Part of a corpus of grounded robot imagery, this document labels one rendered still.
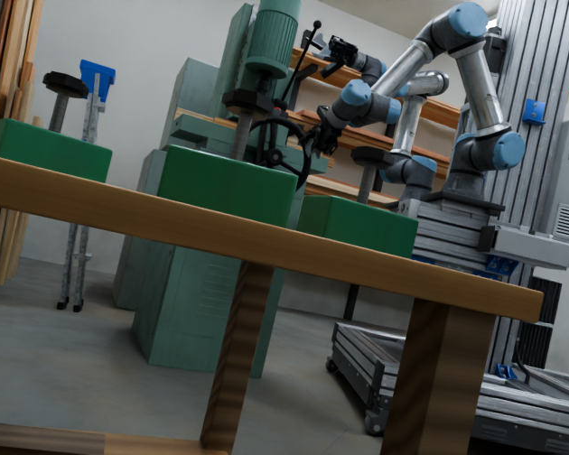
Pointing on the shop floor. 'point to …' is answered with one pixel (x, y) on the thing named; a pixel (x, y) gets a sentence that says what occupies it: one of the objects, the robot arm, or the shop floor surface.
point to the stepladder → (94, 79)
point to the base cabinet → (196, 306)
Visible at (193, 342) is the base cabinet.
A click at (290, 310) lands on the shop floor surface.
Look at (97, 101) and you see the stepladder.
